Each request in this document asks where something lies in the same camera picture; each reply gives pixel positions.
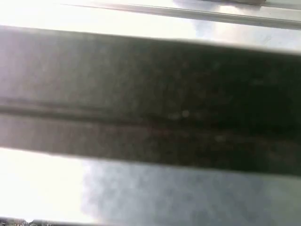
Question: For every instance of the black PC case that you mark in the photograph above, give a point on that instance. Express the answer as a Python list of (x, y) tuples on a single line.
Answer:
[(150, 94)]

